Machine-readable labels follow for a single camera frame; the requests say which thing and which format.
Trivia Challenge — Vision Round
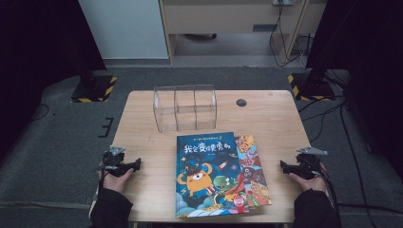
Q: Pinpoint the light wooden desk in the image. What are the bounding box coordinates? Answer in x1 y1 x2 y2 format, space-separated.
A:
158 0 328 65

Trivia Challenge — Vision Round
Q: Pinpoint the colourful animal picture book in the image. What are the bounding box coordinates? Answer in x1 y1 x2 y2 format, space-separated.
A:
234 135 273 209

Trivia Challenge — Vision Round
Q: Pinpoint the blue monster picture book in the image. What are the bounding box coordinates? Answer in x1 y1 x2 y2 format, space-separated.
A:
175 131 250 219

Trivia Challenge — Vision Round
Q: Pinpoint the clear acrylic book rack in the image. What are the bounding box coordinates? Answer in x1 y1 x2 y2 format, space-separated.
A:
153 84 219 133

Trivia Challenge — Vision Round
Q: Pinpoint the dark curtain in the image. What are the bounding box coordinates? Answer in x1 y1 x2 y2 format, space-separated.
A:
0 0 107 162
305 0 403 180

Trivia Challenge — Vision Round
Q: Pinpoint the person's left hand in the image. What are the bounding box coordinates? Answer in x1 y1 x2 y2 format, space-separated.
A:
101 168 135 195

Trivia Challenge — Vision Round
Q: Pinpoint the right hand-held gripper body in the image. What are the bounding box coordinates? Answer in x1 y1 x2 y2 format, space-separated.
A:
296 145 329 181

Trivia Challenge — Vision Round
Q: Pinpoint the white panel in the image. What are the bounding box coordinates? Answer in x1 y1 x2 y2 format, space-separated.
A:
77 0 170 60

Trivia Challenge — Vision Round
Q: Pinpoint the hand-held gripper cable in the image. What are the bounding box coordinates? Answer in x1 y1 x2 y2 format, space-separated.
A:
317 167 340 211
97 164 108 193

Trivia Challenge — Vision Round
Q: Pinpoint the thin black floor cable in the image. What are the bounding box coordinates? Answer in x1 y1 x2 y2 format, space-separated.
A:
30 103 51 122

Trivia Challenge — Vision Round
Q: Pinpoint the left hand-held gripper cable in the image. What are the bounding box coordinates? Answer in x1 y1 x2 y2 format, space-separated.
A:
97 164 108 193

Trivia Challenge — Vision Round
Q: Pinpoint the right hand-held gripper cable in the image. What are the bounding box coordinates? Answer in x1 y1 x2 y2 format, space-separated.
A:
317 167 340 211

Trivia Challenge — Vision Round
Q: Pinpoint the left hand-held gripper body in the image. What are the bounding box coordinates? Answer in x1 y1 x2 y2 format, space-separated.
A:
103 145 128 178

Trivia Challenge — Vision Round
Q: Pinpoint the long black floor cable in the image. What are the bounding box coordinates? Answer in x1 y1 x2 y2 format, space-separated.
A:
335 202 403 216
338 101 378 228
297 94 347 115

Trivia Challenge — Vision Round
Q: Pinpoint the black stand with striped base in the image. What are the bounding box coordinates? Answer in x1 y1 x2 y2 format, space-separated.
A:
70 56 118 104
287 47 336 103

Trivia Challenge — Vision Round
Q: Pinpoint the black hanging cable bundle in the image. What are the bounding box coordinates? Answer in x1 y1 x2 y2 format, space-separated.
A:
268 0 313 68

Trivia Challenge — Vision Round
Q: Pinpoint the person's right hand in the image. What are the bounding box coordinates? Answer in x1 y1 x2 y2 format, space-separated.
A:
288 162 328 193

